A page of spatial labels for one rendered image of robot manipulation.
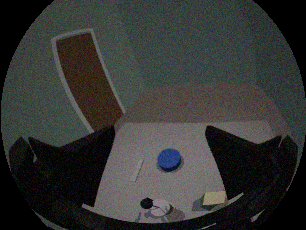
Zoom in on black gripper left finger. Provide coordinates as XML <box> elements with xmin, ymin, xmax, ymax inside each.
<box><xmin>28</xmin><ymin>126</ymin><xmax>116</xmax><ymax>208</ymax></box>

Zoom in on pale yellow rectangular block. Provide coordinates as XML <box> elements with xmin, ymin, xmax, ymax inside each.
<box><xmin>200</xmin><ymin>191</ymin><xmax>226</xmax><ymax>207</ymax></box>

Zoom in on blue cylinder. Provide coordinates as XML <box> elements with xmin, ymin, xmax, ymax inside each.
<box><xmin>157</xmin><ymin>148</ymin><xmax>181</xmax><ymax>172</ymax></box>

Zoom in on french press coffee maker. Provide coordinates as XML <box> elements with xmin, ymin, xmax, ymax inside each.
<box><xmin>140</xmin><ymin>197</ymin><xmax>176</xmax><ymax>216</ymax></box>

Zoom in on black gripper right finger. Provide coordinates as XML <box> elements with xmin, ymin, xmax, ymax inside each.
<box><xmin>205</xmin><ymin>126</ymin><xmax>282</xmax><ymax>200</ymax></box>

